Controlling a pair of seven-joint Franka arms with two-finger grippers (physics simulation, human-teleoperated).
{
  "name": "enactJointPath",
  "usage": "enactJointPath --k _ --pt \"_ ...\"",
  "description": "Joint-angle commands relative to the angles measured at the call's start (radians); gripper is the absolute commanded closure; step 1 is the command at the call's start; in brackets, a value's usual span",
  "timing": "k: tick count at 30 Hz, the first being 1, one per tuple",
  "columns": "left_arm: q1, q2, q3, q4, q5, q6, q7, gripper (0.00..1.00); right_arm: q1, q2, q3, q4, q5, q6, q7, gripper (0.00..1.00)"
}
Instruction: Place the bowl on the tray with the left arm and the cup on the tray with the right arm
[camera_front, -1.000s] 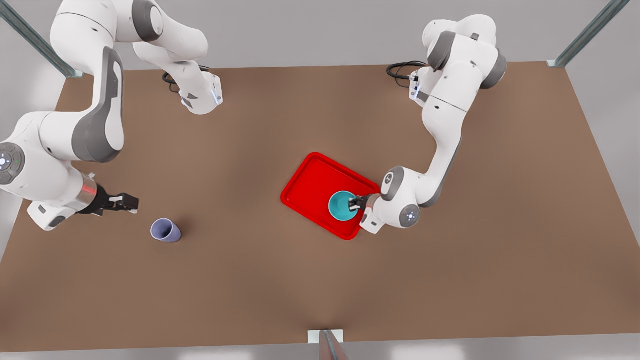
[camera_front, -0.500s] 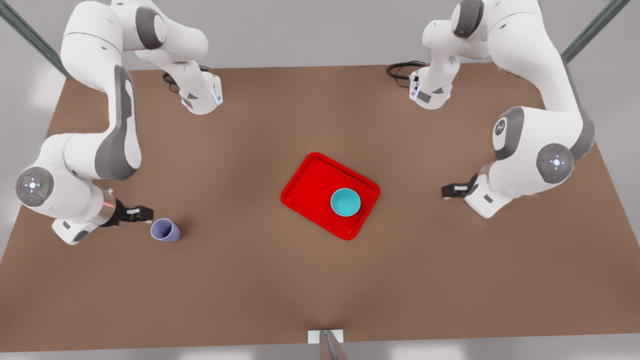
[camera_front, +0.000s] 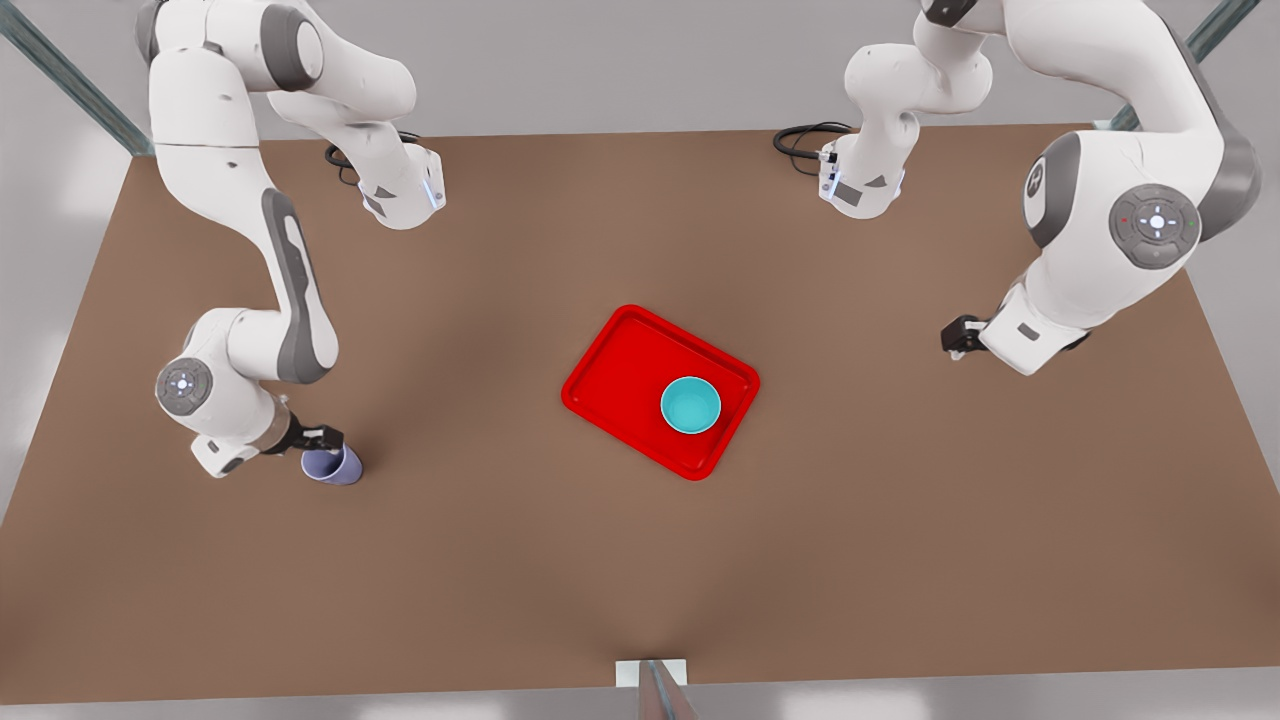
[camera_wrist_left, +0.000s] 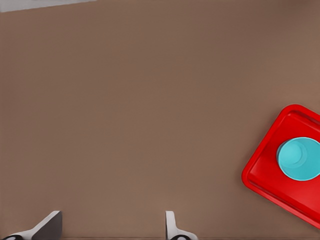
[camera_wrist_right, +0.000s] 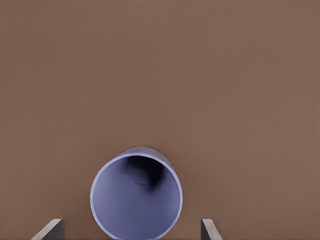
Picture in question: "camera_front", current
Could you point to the lavender cup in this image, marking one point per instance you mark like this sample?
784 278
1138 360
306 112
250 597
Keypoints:
335 467

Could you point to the teal bowl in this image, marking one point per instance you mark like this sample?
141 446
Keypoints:
691 405

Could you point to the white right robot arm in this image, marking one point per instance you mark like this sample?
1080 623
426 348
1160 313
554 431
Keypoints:
200 130

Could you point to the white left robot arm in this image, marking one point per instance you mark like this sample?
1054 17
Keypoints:
1100 250

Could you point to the red tray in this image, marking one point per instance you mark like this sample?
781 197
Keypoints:
630 375

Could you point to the silver frame post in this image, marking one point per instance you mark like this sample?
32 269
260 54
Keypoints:
1190 55
70 80
660 690

